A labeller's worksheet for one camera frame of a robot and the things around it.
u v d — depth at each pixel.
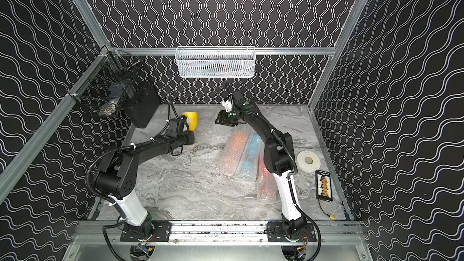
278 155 0.58
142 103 1.06
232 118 0.82
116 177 0.49
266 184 0.79
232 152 0.90
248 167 0.84
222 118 0.85
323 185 0.86
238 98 0.78
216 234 0.75
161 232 0.75
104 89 0.92
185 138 0.85
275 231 0.73
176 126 0.76
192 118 0.95
